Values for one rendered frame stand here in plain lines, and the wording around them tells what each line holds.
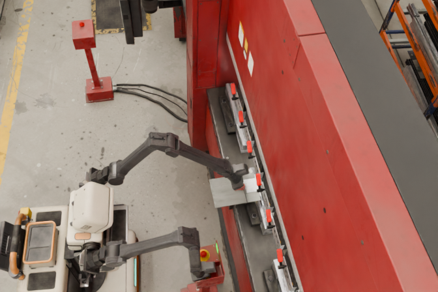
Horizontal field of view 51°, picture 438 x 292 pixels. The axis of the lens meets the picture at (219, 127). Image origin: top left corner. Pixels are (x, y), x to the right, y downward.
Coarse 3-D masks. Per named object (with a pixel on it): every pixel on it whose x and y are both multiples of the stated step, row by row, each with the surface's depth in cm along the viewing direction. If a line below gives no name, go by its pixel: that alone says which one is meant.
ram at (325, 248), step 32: (256, 0) 204; (256, 32) 211; (256, 64) 220; (288, 64) 173; (256, 96) 229; (288, 96) 178; (256, 128) 238; (288, 128) 184; (288, 160) 190; (320, 160) 154; (288, 192) 197; (320, 192) 158; (288, 224) 204; (320, 224) 163; (352, 224) 136; (320, 256) 168; (352, 256) 139; (320, 288) 173; (352, 288) 142
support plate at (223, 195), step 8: (248, 176) 270; (216, 184) 266; (224, 184) 266; (216, 192) 263; (224, 192) 263; (232, 192) 264; (240, 192) 264; (256, 192) 264; (216, 200) 260; (224, 200) 261; (232, 200) 261; (240, 200) 261; (248, 200) 261; (256, 200) 262
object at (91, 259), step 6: (84, 252) 219; (90, 252) 218; (96, 252) 216; (84, 258) 218; (90, 258) 216; (96, 258) 215; (84, 264) 216; (90, 264) 216; (96, 264) 216; (102, 264) 220; (84, 270) 215; (90, 270) 216; (96, 270) 220
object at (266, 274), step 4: (264, 272) 248; (268, 272) 249; (272, 272) 249; (264, 276) 249; (268, 276) 247; (272, 276) 247; (268, 280) 246; (268, 284) 245; (272, 284) 245; (276, 284) 245; (268, 288) 244; (272, 288) 244; (276, 288) 244
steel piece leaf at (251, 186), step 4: (244, 180) 268; (248, 180) 268; (252, 180) 269; (248, 184) 267; (252, 184) 267; (256, 184) 267; (244, 188) 263; (248, 188) 265; (252, 188) 265; (256, 188) 266; (248, 192) 264
